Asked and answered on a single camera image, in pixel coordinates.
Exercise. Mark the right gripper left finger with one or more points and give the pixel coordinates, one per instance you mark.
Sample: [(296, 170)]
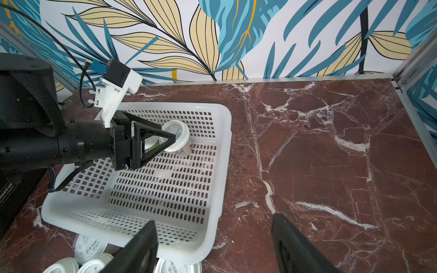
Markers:
[(139, 255)]

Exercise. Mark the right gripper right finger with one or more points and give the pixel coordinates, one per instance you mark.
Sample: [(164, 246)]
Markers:
[(294, 252)]

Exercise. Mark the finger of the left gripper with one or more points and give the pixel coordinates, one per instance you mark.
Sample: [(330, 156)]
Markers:
[(141, 130)]

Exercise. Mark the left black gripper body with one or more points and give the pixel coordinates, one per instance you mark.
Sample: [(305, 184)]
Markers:
[(121, 133)]

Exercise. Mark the yogurt cup green label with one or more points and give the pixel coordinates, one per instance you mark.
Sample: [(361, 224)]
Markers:
[(151, 143)]

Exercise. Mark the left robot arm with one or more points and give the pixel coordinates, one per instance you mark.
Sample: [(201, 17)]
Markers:
[(35, 135)]

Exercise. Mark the white perforated plastic basket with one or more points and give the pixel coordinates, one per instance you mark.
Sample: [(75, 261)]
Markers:
[(183, 196)]

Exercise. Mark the black plastic toolbox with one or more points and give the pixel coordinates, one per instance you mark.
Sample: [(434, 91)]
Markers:
[(14, 196)]

